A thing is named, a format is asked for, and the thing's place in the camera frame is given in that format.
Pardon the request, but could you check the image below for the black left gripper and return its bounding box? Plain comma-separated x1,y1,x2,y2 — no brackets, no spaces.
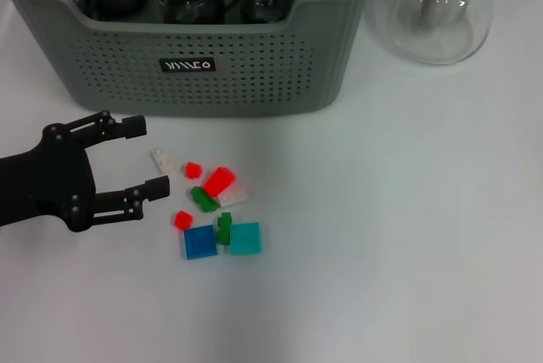
0,110,171,233

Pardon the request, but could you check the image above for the blue square brick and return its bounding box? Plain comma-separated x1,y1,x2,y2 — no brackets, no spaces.
183,225,219,261

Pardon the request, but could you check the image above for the green toy brick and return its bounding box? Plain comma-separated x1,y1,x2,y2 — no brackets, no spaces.
216,212,233,247
189,186,218,214

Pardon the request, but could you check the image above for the teal square brick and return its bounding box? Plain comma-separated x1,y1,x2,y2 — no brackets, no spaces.
228,221,261,256

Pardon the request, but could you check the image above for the grey-green perforated storage bin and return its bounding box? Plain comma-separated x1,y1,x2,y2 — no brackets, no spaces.
0,0,383,120

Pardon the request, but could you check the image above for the tiny white brick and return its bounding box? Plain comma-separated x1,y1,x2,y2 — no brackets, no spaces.
149,147,182,176

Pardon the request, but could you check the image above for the orange-red sloped brick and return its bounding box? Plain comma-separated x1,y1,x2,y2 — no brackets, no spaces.
202,166,237,197

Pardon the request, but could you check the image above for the glass teapot with black lid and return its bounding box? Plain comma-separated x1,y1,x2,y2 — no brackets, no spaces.
365,0,501,66

